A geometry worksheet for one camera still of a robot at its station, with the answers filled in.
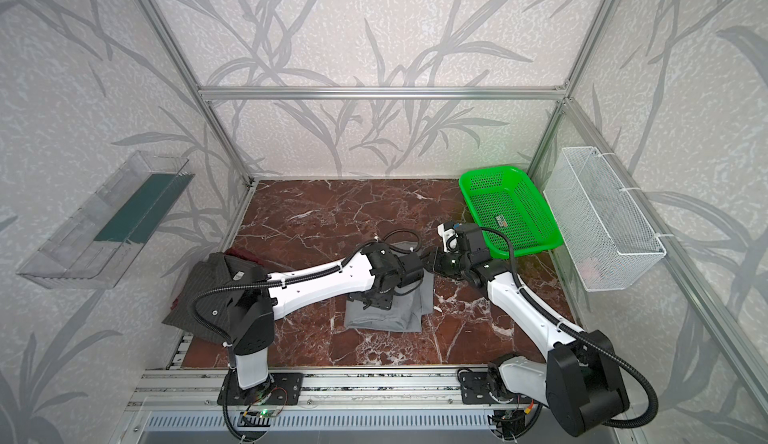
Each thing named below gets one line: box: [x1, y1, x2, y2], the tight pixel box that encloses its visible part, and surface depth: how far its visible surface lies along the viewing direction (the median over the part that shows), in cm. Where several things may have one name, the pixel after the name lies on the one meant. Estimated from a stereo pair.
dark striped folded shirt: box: [162, 252, 268, 344], surface depth 85 cm
